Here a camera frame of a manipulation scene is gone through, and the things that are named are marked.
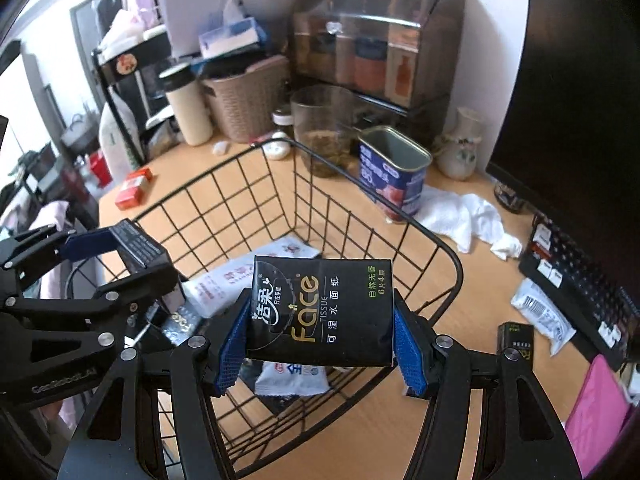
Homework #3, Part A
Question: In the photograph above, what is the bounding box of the small white snack packet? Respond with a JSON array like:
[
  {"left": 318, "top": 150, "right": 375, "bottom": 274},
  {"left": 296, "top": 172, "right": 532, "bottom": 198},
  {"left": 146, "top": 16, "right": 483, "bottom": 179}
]
[{"left": 510, "top": 279, "right": 577, "bottom": 357}]

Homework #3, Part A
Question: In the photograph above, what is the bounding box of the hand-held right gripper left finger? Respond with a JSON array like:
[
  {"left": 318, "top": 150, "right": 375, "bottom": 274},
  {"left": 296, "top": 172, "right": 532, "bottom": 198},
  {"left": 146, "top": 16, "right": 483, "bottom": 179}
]
[{"left": 59, "top": 287, "right": 251, "bottom": 480}]

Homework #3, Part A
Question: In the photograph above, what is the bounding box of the black shelf rack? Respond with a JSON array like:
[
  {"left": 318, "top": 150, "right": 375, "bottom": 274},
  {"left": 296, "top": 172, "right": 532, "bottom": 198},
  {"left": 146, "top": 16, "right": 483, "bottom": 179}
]
[{"left": 91, "top": 25, "right": 176, "bottom": 161}]

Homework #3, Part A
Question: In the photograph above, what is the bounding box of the beige woven basket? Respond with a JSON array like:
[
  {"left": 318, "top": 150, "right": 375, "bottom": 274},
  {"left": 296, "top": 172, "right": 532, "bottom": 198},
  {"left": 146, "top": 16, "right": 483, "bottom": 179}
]
[{"left": 200, "top": 55, "right": 294, "bottom": 144}]

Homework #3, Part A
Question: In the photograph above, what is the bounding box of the glass jar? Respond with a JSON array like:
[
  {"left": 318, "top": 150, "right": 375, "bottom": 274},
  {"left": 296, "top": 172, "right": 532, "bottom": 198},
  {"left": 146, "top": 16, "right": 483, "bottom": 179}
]
[{"left": 290, "top": 85, "right": 362, "bottom": 179}]

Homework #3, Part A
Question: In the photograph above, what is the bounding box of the black keyboard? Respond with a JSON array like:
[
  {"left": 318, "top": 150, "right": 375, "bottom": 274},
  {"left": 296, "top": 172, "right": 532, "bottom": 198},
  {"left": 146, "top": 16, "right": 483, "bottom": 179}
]
[{"left": 518, "top": 212, "right": 640, "bottom": 363}]

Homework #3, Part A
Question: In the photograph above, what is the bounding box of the blue tin can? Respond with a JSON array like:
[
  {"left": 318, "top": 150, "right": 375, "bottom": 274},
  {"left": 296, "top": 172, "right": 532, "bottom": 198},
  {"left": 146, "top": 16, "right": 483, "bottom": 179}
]
[{"left": 357, "top": 126, "right": 434, "bottom": 224}]

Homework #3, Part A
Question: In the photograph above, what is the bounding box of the cream thermos bottle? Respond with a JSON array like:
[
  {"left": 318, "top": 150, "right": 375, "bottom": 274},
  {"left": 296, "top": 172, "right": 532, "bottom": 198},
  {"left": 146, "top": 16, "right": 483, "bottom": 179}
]
[{"left": 158, "top": 62, "right": 215, "bottom": 147}]

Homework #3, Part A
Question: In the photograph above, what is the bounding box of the black wire basket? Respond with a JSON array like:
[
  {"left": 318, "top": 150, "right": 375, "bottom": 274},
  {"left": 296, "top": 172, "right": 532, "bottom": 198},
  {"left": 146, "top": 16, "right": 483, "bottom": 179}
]
[{"left": 67, "top": 136, "right": 463, "bottom": 480}]

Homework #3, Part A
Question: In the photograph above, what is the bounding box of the white cloth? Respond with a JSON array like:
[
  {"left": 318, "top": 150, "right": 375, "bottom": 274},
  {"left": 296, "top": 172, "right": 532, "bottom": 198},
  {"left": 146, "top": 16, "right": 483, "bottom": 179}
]
[{"left": 414, "top": 187, "right": 524, "bottom": 262}]

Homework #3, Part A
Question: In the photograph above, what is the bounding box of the black monitor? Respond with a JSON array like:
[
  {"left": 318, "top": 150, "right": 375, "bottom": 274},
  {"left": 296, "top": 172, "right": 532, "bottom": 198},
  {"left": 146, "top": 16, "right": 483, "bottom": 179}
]
[{"left": 486, "top": 0, "right": 640, "bottom": 313}]

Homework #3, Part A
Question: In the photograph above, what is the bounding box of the black tissue pack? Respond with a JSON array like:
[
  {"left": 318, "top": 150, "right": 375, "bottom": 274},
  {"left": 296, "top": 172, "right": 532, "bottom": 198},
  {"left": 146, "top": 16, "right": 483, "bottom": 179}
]
[
  {"left": 243, "top": 256, "right": 396, "bottom": 367},
  {"left": 497, "top": 322, "right": 536, "bottom": 362}
]

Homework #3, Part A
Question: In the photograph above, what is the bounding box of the red small box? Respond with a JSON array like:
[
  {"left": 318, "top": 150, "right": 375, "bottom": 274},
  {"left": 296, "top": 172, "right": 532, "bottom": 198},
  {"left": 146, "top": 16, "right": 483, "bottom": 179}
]
[{"left": 114, "top": 167, "right": 154, "bottom": 211}]

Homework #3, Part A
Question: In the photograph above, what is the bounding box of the white plastic bottle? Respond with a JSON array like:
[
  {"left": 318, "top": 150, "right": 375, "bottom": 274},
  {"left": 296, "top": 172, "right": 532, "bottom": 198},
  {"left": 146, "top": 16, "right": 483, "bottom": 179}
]
[{"left": 98, "top": 87, "right": 144, "bottom": 174}]

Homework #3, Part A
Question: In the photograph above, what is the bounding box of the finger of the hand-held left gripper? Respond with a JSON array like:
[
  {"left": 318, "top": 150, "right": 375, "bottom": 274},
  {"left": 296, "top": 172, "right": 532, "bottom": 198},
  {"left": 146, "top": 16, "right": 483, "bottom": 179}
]
[
  {"left": 0, "top": 266, "right": 179, "bottom": 335},
  {"left": 0, "top": 224, "right": 125, "bottom": 302}
]

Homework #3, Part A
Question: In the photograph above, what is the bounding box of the brown storage cabinet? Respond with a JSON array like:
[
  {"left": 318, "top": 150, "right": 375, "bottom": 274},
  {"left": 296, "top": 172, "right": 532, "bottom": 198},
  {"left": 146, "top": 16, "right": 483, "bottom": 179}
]
[{"left": 289, "top": 0, "right": 469, "bottom": 117}]

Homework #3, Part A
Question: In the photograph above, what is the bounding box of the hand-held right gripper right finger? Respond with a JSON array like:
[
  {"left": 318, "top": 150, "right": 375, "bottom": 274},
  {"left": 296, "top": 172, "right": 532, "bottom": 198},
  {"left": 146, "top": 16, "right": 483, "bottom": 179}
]
[{"left": 392, "top": 290, "right": 583, "bottom": 480}]

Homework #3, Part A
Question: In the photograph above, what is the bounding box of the small white-lidded jar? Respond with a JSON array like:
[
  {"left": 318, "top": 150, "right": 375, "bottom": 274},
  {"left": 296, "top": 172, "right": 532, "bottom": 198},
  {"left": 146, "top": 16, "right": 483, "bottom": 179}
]
[{"left": 272, "top": 107, "right": 296, "bottom": 139}]

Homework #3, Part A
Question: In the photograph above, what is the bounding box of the white cereal bar packet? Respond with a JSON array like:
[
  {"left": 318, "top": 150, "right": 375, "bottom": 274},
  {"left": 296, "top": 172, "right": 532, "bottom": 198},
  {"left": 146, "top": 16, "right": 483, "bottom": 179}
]
[{"left": 254, "top": 359, "right": 332, "bottom": 397}]

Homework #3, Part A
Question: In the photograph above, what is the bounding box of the blue tissue box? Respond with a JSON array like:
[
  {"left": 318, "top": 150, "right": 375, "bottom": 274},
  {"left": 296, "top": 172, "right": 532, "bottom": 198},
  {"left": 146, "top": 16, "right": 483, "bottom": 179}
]
[{"left": 198, "top": 16, "right": 269, "bottom": 59}]

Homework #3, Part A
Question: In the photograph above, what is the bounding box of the white ceramic vase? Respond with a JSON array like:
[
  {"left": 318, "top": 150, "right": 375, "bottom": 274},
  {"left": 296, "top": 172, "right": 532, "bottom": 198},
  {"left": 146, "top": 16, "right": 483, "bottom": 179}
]
[{"left": 434, "top": 107, "right": 487, "bottom": 182}]

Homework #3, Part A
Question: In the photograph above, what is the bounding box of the large white snack packet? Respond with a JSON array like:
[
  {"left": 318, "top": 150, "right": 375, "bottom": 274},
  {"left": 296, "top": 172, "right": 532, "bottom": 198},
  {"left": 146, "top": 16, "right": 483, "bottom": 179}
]
[{"left": 181, "top": 235, "right": 323, "bottom": 318}]

